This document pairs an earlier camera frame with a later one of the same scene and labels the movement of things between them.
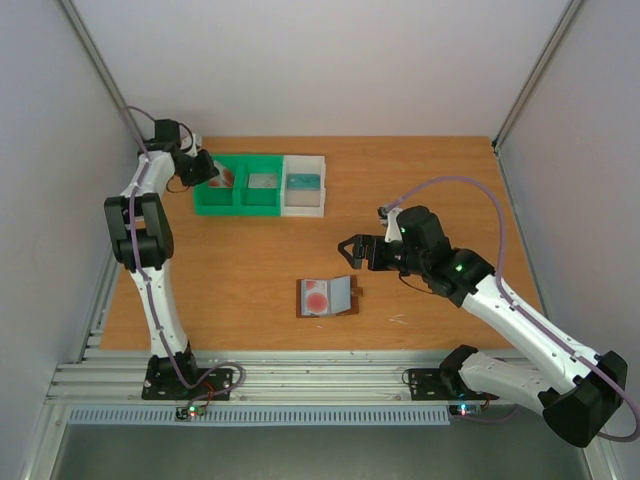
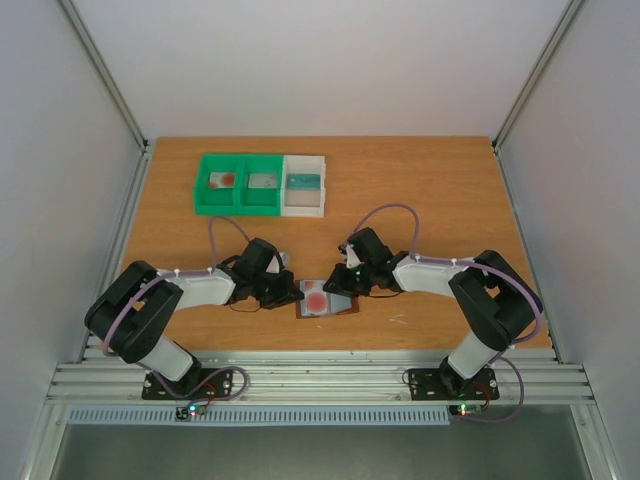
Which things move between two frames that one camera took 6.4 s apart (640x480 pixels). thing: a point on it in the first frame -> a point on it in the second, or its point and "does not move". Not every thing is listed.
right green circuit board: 465,409 does not move
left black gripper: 209,171 -> 288,288
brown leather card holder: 324,297 does not move
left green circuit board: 184,413 does not move
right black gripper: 373,253 -> 345,281
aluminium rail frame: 272,376 does not move
